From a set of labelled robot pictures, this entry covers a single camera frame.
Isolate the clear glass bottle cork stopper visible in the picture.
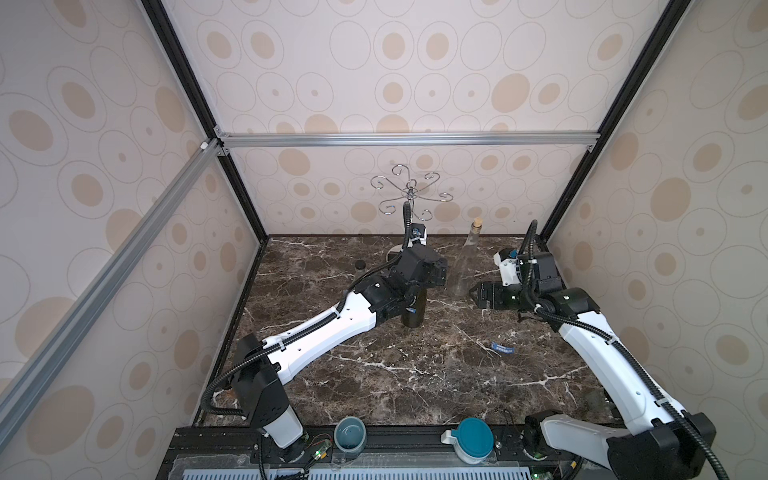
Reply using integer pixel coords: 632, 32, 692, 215
447, 217, 483, 298

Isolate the dark green wine bottle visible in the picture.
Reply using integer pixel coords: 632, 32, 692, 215
401, 289, 427, 329

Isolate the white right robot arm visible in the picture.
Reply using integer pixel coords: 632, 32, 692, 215
469, 249, 728, 479

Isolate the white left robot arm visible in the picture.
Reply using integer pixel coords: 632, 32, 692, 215
224, 243, 448, 450

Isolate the clear bottle black cap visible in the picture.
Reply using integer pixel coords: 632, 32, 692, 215
354, 259, 367, 281

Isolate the chrome glass rack stand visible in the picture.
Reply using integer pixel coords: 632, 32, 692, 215
370, 163, 454, 239

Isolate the teal lid white container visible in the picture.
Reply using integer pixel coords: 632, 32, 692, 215
440, 417, 495, 465

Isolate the grey teal cup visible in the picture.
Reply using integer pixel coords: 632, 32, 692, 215
334, 416, 367, 457

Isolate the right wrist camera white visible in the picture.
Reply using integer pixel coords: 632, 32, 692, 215
493, 248, 521, 287

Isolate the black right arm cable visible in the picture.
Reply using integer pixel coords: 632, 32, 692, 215
518, 219, 730, 480

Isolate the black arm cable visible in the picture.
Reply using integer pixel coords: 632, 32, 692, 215
199, 200, 415, 418
518, 219, 730, 480

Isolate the horizontal aluminium rail back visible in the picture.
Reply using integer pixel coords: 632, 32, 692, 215
220, 130, 600, 148

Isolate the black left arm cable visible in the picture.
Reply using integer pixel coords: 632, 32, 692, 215
199, 200, 415, 418

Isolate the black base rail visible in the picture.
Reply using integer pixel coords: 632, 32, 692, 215
157, 424, 612, 479

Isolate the aluminium rail left side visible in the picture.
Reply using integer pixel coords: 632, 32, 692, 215
1, 138, 223, 449

